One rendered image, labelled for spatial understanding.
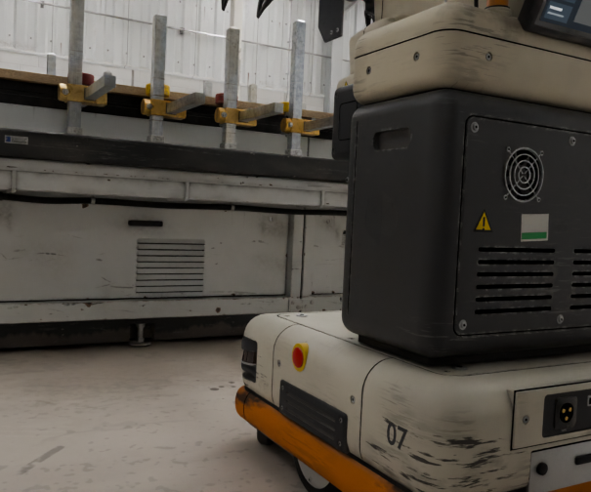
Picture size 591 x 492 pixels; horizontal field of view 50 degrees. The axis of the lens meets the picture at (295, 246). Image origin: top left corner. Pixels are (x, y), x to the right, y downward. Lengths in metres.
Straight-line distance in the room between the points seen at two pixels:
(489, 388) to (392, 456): 0.17
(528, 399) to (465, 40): 0.51
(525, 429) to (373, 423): 0.21
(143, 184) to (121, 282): 0.41
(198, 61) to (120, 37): 1.17
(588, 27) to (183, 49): 8.99
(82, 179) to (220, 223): 0.60
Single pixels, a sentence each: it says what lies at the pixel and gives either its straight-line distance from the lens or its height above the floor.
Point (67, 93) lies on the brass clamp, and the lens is 2.04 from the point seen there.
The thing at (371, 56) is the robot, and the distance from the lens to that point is 1.09.
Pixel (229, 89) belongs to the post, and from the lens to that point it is 2.20.
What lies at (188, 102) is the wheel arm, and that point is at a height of 0.80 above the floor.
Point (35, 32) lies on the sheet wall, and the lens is 9.49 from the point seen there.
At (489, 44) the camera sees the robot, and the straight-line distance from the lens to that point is 1.00.
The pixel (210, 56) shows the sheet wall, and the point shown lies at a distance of 10.08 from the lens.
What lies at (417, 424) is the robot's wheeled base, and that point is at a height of 0.22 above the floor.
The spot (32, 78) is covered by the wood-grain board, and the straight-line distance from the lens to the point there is 2.23.
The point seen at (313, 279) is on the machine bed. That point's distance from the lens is 2.63.
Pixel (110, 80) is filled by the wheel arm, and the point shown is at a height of 0.82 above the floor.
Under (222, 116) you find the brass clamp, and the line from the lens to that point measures 2.17.
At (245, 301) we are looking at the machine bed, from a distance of 2.46.
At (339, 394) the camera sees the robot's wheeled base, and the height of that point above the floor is 0.21.
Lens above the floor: 0.50
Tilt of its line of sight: 3 degrees down
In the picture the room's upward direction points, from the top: 3 degrees clockwise
